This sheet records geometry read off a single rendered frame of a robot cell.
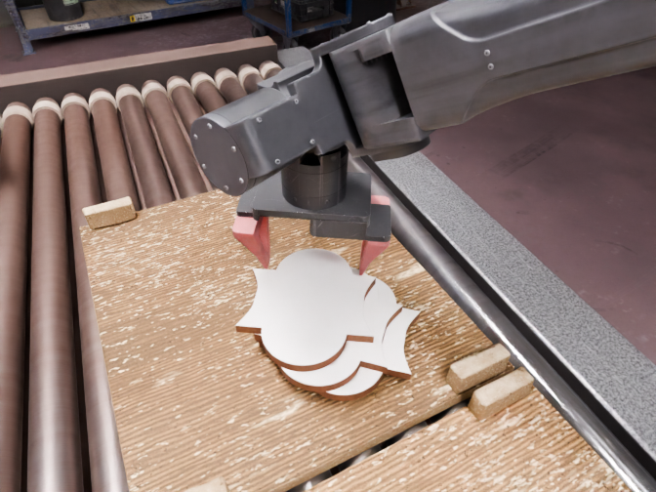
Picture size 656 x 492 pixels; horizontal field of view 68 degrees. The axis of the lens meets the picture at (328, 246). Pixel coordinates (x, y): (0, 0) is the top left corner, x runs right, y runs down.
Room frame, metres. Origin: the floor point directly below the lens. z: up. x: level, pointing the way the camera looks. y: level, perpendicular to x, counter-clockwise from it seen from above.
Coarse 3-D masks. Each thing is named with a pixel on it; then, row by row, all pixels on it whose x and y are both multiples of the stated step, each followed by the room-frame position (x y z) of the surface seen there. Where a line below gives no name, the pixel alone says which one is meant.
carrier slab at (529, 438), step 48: (432, 432) 0.20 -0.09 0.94; (480, 432) 0.20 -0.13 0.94; (528, 432) 0.20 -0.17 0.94; (576, 432) 0.20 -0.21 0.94; (336, 480) 0.16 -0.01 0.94; (384, 480) 0.16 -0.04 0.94; (432, 480) 0.16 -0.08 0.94; (480, 480) 0.16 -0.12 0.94; (528, 480) 0.16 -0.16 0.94; (576, 480) 0.16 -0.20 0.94
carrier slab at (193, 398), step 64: (128, 256) 0.42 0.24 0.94; (192, 256) 0.42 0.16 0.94; (384, 256) 0.42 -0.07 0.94; (128, 320) 0.32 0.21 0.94; (192, 320) 0.32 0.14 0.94; (448, 320) 0.32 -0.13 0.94; (128, 384) 0.24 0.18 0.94; (192, 384) 0.24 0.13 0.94; (256, 384) 0.24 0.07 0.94; (384, 384) 0.24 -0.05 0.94; (128, 448) 0.18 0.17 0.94; (192, 448) 0.18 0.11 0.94; (256, 448) 0.18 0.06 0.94; (320, 448) 0.18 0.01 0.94
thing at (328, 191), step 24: (288, 168) 0.33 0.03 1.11; (312, 168) 0.32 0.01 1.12; (336, 168) 0.33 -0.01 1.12; (264, 192) 0.35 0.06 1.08; (288, 192) 0.33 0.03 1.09; (312, 192) 0.32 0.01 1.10; (336, 192) 0.33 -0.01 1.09; (360, 192) 0.35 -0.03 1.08; (264, 216) 0.33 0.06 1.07; (288, 216) 0.32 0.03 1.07; (312, 216) 0.32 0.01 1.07; (336, 216) 0.32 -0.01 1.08; (360, 216) 0.32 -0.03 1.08
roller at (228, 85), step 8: (216, 72) 1.01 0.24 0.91; (224, 72) 0.98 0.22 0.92; (232, 72) 1.00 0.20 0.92; (216, 80) 0.98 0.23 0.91; (224, 80) 0.96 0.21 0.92; (232, 80) 0.95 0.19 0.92; (224, 88) 0.94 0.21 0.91; (232, 88) 0.92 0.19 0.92; (240, 88) 0.92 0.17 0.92; (224, 96) 0.94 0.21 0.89; (232, 96) 0.89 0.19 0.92; (240, 96) 0.88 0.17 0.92; (464, 400) 0.24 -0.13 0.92; (448, 408) 0.23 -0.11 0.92; (456, 408) 0.23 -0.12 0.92; (432, 416) 0.23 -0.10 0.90; (440, 416) 0.23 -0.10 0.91
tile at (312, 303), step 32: (288, 256) 0.37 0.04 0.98; (320, 256) 0.37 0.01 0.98; (288, 288) 0.32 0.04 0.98; (320, 288) 0.32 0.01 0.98; (352, 288) 0.32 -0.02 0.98; (256, 320) 0.28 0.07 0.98; (288, 320) 0.28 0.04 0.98; (320, 320) 0.28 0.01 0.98; (352, 320) 0.28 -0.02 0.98; (288, 352) 0.25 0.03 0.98; (320, 352) 0.25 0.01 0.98
